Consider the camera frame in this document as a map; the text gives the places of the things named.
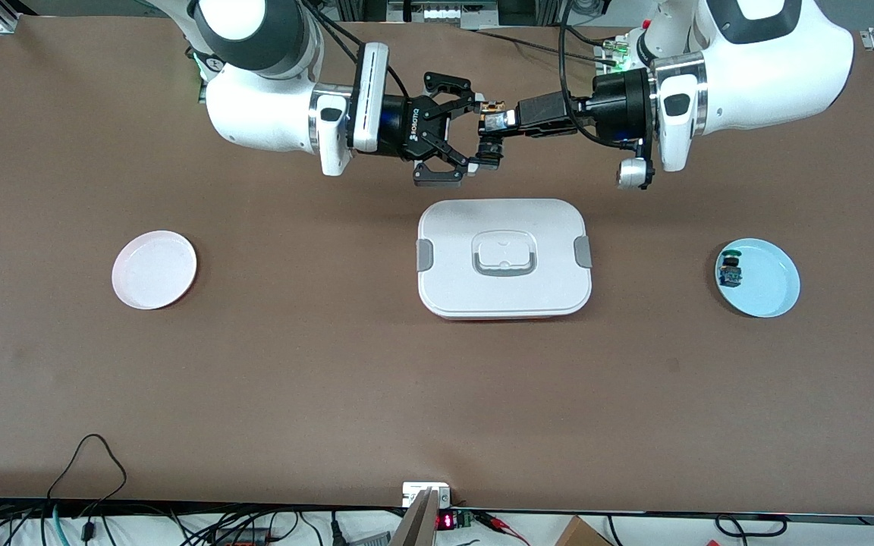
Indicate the grey aluminium bar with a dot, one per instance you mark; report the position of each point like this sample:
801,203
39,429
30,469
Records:
416,527

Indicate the brown cardboard box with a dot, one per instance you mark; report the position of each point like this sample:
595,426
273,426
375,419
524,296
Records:
577,535

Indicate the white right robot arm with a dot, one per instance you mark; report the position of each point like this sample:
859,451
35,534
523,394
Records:
262,114

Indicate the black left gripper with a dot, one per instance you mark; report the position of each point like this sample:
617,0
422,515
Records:
613,104

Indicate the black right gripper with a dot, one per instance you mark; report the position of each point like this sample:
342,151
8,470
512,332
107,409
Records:
404,130

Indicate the green push button switch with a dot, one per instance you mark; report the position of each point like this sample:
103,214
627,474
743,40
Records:
730,273

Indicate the black device white lights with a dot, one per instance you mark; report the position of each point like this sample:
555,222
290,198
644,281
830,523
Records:
444,14

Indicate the small white box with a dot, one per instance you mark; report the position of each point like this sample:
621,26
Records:
414,491

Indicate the white lunch box grey latches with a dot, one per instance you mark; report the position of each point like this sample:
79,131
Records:
452,288

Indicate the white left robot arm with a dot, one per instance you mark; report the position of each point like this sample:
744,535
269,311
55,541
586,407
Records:
771,68

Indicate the red digit display board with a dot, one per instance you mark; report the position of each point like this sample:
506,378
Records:
446,521

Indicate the red clip lead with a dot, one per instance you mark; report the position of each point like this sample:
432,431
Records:
501,523

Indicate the pink round plate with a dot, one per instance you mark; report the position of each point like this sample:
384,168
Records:
155,269

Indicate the short aluminium frame profile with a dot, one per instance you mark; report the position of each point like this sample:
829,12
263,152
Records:
8,23

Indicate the light blue round plate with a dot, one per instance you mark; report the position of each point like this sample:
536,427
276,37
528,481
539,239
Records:
771,280

